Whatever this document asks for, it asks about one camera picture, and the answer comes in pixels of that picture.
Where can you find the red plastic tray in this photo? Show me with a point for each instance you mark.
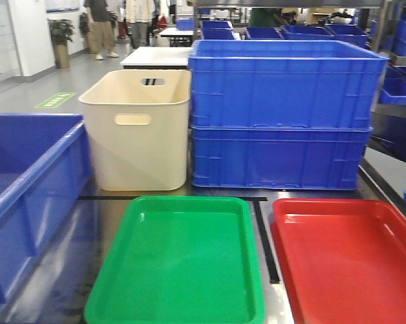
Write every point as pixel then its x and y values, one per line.
pixel 342 260

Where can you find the potted plant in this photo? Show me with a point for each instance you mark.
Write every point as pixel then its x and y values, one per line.
pixel 61 31

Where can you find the lower stacked blue crate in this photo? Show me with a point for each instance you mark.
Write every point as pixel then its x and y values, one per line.
pixel 278 158

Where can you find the green plastic tray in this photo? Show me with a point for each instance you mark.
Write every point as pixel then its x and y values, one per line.
pixel 180 259

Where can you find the cream plastic basket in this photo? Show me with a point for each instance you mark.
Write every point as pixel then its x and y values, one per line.
pixel 137 126

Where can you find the person in grey trousers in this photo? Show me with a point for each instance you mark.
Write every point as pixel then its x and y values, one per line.
pixel 139 16

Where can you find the white table background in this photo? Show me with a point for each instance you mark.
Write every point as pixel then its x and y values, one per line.
pixel 157 58

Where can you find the stacked blue crate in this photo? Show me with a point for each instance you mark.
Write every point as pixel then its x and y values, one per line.
pixel 278 158
pixel 283 83

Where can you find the person in khaki trousers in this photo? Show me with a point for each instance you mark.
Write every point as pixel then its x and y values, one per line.
pixel 99 24

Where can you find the upper stacked blue crate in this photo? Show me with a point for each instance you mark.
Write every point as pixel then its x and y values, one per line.
pixel 283 83

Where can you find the blue bin left foreground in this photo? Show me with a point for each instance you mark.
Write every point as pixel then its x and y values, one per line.
pixel 44 165

